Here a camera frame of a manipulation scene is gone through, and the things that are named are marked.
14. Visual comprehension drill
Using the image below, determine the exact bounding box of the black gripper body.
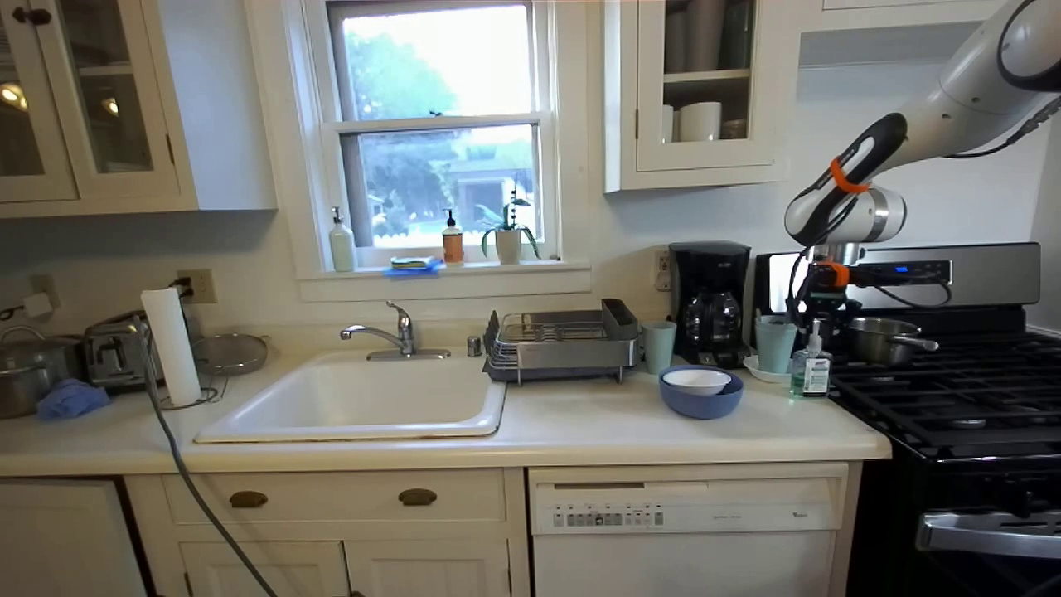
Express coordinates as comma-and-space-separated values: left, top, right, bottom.
788, 257, 853, 324

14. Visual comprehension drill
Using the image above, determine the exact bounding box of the clear pump soap bottle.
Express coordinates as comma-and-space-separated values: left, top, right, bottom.
799, 321, 833, 399

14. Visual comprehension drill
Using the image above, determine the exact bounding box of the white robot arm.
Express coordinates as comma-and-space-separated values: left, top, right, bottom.
783, 0, 1061, 319

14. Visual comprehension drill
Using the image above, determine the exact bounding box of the orange soap bottle on sill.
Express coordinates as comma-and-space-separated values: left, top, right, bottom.
439, 208, 464, 266

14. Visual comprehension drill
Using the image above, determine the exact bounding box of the white soap bottle on sill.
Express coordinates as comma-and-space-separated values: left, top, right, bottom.
327, 205, 353, 273

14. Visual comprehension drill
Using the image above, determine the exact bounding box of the steel saucepan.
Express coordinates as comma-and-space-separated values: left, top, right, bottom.
849, 319, 938, 370

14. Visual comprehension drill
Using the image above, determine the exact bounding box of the black coffee maker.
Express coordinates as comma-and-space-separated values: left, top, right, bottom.
668, 241, 749, 370

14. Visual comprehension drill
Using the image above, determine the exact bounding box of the blue bowl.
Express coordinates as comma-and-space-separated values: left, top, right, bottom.
658, 370, 741, 422

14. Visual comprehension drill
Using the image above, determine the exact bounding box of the teal cup near rack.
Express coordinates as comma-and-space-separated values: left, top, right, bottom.
643, 321, 675, 376

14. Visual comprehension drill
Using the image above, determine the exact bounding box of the black gas stove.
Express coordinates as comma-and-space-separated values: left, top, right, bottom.
825, 241, 1061, 597

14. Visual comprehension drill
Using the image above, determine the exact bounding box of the steel dish rack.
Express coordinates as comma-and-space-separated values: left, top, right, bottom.
484, 298, 640, 386

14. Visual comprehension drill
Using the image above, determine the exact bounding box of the white plant pot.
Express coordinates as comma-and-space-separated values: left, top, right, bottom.
479, 193, 540, 266

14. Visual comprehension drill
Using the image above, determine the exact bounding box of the white dishwasher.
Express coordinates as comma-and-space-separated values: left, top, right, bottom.
527, 466, 849, 597

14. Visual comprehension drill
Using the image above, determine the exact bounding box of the chrome faucet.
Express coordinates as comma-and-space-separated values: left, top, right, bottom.
339, 301, 446, 362

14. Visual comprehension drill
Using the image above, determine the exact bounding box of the white kitchen sink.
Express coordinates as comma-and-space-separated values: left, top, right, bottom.
200, 356, 506, 445

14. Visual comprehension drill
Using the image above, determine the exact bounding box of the paper towel roll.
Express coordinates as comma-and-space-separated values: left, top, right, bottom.
139, 285, 201, 407

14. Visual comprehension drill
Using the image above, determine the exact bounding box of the steel toaster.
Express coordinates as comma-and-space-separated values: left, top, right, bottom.
84, 312, 145, 390

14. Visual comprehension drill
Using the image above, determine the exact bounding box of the blue cloth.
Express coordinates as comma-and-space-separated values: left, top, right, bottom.
35, 378, 110, 422

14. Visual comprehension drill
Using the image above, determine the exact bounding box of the black hanging cable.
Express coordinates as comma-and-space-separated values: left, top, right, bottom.
132, 319, 281, 597

